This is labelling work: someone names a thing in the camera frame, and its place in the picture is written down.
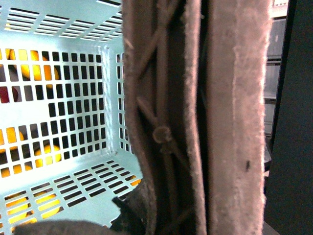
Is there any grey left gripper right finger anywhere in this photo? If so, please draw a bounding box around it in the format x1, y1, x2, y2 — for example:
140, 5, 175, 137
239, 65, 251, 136
206, 0, 271, 235

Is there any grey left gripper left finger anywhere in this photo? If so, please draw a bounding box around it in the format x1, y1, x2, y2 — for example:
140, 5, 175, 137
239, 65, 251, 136
121, 0, 208, 235

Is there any light blue plastic basket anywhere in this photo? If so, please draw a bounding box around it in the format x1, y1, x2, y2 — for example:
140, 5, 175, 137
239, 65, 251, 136
0, 0, 142, 235

